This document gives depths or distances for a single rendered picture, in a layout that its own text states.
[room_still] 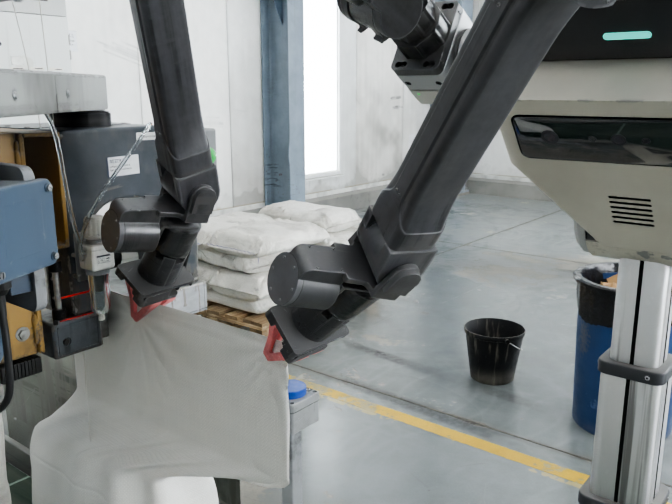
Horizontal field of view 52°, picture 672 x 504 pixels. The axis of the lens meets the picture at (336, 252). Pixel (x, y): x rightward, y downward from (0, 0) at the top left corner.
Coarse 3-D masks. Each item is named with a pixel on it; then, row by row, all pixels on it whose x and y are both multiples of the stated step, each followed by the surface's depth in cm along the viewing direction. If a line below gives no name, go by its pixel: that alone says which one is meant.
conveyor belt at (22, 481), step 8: (8, 464) 192; (8, 472) 188; (16, 472) 188; (8, 480) 184; (16, 480) 184; (24, 480) 184; (16, 488) 180; (24, 488) 180; (16, 496) 177; (24, 496) 177
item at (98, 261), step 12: (96, 216) 98; (96, 228) 97; (84, 240) 99; (96, 240) 98; (96, 252) 97; (108, 252) 99; (84, 264) 98; (96, 264) 97; (108, 264) 99; (84, 276) 101
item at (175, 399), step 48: (144, 336) 106; (192, 336) 98; (240, 336) 92; (96, 384) 116; (144, 384) 108; (192, 384) 100; (240, 384) 94; (288, 384) 88; (48, 432) 120; (96, 432) 114; (144, 432) 109; (192, 432) 103; (240, 432) 96; (288, 432) 90; (48, 480) 119; (96, 480) 111; (144, 480) 106; (192, 480) 110; (288, 480) 92
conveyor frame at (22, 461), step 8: (8, 440) 197; (8, 448) 197; (16, 448) 194; (24, 448) 192; (8, 456) 198; (16, 456) 194; (24, 456) 191; (16, 464) 195; (24, 464) 192; (24, 472) 193
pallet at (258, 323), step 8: (208, 304) 417; (216, 304) 414; (200, 312) 408; (208, 312) 404; (216, 312) 399; (224, 312) 402; (232, 312) 398; (240, 312) 398; (248, 312) 397; (216, 320) 401; (224, 320) 396; (232, 320) 392; (240, 320) 390; (248, 320) 385; (256, 320) 384; (264, 320) 384; (256, 328) 382; (264, 328) 381
